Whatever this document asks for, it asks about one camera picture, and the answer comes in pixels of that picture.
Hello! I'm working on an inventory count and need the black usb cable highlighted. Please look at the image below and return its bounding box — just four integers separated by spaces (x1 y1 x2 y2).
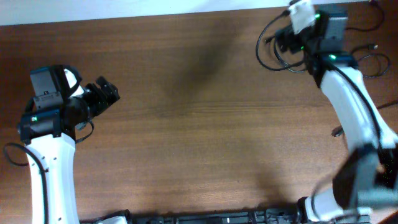
345 0 391 79
264 35 308 74
331 101 398 138

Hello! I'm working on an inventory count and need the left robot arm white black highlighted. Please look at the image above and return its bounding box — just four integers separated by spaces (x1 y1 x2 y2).
18 65 120 223

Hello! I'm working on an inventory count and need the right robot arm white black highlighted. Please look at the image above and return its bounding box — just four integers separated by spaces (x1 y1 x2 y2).
280 1 397 223

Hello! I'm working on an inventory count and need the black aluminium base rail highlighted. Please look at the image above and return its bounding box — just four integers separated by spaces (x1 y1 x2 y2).
79 207 371 224

